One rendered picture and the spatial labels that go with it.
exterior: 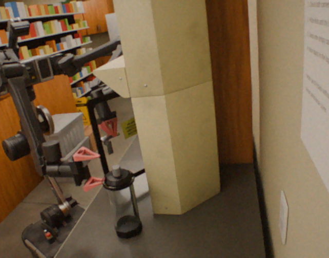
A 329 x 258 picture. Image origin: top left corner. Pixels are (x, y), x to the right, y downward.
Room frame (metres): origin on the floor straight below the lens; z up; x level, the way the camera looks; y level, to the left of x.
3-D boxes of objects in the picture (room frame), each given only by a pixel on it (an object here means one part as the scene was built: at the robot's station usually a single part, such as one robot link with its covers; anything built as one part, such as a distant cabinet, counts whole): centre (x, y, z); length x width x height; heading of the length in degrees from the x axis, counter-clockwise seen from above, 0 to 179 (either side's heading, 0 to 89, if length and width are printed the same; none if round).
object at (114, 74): (1.04, 0.11, 1.46); 0.32 x 0.12 x 0.10; 165
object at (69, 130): (3.06, 1.23, 0.49); 0.60 x 0.42 x 0.33; 165
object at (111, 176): (0.80, 0.18, 1.18); 0.09 x 0.09 x 0.07
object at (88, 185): (0.82, 0.27, 1.17); 0.09 x 0.07 x 0.07; 75
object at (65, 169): (0.84, 0.34, 1.20); 0.07 x 0.07 x 0.10; 75
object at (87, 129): (3.66, 1.12, 0.14); 0.41 x 0.32 x 0.28; 171
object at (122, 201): (0.80, 0.18, 1.06); 0.11 x 0.11 x 0.21
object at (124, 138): (1.09, 0.15, 1.19); 0.30 x 0.01 x 0.40; 124
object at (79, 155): (0.82, 0.27, 1.24); 0.09 x 0.07 x 0.07; 75
